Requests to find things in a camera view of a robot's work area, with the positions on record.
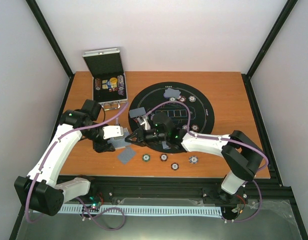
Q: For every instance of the light blue cable duct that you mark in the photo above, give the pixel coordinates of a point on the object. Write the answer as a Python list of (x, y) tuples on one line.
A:
[(145, 210)]

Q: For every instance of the yellow button in case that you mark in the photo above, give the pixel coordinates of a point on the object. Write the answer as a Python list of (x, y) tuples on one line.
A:
[(113, 81)]

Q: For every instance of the single brown chip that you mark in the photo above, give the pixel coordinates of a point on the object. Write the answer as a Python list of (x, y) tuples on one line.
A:
[(174, 166)]

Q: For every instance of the purple chips in case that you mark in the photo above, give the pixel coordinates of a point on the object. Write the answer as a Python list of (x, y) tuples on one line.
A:
[(121, 85)]

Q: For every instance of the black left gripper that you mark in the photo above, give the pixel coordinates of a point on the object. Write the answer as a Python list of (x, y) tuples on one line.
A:
[(103, 146)]

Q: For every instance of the black round poker mat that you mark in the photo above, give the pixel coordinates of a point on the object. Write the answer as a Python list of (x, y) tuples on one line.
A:
[(201, 111)]

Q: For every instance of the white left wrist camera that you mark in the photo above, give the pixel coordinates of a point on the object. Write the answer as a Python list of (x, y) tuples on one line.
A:
[(112, 131)]

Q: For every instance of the blue poker chip stack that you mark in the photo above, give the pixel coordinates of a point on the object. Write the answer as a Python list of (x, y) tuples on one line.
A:
[(193, 159)]

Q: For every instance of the brown poker chip stack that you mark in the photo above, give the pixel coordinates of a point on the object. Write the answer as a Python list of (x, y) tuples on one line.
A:
[(163, 157)]

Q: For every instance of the dealt card mat bottom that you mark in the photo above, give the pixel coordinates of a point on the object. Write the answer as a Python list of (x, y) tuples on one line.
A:
[(165, 145)]

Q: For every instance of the brown chip mat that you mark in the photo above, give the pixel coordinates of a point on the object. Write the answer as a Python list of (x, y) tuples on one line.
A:
[(195, 128)]

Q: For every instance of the blue-backed card deck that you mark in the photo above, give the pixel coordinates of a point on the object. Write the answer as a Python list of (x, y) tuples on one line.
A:
[(119, 143)]

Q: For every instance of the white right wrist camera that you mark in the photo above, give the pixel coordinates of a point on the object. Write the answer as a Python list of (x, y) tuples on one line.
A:
[(143, 122)]

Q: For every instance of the dealt card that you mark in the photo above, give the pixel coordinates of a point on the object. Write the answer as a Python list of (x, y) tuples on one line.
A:
[(137, 112), (174, 94), (126, 155)]

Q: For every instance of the aluminium poker chip case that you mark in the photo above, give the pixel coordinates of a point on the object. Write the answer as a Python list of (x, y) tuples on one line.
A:
[(104, 64)]

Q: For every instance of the green poker chip stack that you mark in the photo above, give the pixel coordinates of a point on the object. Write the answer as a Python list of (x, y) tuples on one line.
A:
[(146, 157)]

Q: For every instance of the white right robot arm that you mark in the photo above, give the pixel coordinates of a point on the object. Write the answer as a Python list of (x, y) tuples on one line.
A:
[(242, 155)]

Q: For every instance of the brown chips in case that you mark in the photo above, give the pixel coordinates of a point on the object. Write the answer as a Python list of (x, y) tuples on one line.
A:
[(97, 84)]

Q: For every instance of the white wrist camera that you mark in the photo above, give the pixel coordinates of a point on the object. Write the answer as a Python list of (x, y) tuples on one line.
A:
[(143, 122), (112, 131)]

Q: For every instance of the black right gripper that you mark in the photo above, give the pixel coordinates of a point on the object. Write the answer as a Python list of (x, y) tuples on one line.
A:
[(138, 142)]

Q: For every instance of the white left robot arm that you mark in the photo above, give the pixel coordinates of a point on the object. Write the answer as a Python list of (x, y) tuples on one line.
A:
[(39, 190)]

